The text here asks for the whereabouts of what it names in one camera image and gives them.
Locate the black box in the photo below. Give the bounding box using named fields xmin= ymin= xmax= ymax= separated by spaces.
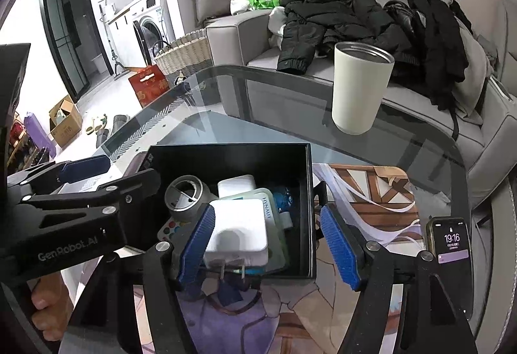
xmin=139 ymin=143 xmax=316 ymax=280

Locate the red gift box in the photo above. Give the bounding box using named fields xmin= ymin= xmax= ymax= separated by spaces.
xmin=128 ymin=65 xmax=170 ymax=108

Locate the pair of beige sandals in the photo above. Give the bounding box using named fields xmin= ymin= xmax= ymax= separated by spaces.
xmin=85 ymin=114 xmax=108 ymax=135

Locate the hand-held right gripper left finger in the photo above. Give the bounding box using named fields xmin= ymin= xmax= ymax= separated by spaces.
xmin=60 ymin=204 xmax=216 ymax=354

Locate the black and white patterned rug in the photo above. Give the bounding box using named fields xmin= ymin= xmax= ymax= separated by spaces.
xmin=107 ymin=96 xmax=190 ymax=161

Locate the purple rolled mat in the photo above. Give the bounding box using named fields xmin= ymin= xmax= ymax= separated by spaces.
xmin=23 ymin=112 xmax=57 ymax=159

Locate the blue shiny character charm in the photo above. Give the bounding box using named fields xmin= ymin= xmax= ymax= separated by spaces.
xmin=272 ymin=186 xmax=295 ymax=214

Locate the white cloth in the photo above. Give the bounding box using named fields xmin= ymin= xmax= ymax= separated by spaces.
xmin=268 ymin=7 xmax=288 ymax=48

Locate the green and white bag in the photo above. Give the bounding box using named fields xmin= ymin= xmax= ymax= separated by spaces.
xmin=246 ymin=0 xmax=284 ymax=11

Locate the pile of black garments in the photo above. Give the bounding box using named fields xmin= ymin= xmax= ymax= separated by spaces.
xmin=380 ymin=0 xmax=470 ymax=111

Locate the white washing machine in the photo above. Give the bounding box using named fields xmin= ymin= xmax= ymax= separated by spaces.
xmin=132 ymin=0 xmax=175 ymax=69

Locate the person's left hand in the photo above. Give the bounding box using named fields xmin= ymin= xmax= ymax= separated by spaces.
xmin=30 ymin=271 xmax=75 ymax=338

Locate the white tumbler cup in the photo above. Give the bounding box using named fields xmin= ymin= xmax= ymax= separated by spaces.
xmin=332 ymin=41 xmax=395 ymax=135

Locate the large white charger plug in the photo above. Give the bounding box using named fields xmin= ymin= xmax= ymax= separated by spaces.
xmin=203 ymin=198 xmax=269 ymax=279

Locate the small white charger plug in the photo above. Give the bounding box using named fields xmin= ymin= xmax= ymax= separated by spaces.
xmin=218 ymin=175 xmax=258 ymax=200

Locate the grey metal cylinder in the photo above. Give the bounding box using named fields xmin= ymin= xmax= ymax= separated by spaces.
xmin=165 ymin=175 xmax=219 ymax=223

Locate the black framed glass door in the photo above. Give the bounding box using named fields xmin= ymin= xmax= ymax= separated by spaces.
xmin=39 ymin=0 xmax=111 ymax=103

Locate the wicker basket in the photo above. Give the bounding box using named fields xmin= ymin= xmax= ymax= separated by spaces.
xmin=155 ymin=29 xmax=213 ymax=85

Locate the white cabinet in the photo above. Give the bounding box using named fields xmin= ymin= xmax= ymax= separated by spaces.
xmin=107 ymin=10 xmax=140 ymax=70

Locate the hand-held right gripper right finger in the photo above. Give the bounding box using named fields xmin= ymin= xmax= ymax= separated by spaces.
xmin=321 ymin=204 xmax=471 ymax=354

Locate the black smartphone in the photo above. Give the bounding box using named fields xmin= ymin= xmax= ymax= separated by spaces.
xmin=426 ymin=217 xmax=474 ymax=319

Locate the grey sofa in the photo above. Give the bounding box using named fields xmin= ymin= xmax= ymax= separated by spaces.
xmin=205 ymin=0 xmax=517 ymax=210

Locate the grey cloth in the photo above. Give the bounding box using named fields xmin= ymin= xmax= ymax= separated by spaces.
xmin=451 ymin=27 xmax=497 ymax=125

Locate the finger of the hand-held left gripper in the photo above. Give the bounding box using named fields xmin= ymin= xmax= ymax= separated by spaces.
xmin=7 ymin=154 xmax=111 ymax=198
xmin=20 ymin=169 xmax=161 ymax=245

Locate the translucent green case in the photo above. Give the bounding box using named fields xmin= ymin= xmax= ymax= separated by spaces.
xmin=220 ymin=188 xmax=290 ymax=275

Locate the black puffer jacket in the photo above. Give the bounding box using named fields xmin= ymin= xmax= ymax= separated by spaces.
xmin=277 ymin=0 xmax=409 ymax=75

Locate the wooden shoe rack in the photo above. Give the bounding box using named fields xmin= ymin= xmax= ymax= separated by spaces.
xmin=7 ymin=118 xmax=51 ymax=173

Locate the cardboard box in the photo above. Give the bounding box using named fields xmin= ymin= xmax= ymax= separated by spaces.
xmin=48 ymin=96 xmax=84 ymax=148

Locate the printed desk mat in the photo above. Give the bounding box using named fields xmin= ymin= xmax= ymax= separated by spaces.
xmin=81 ymin=163 xmax=429 ymax=354

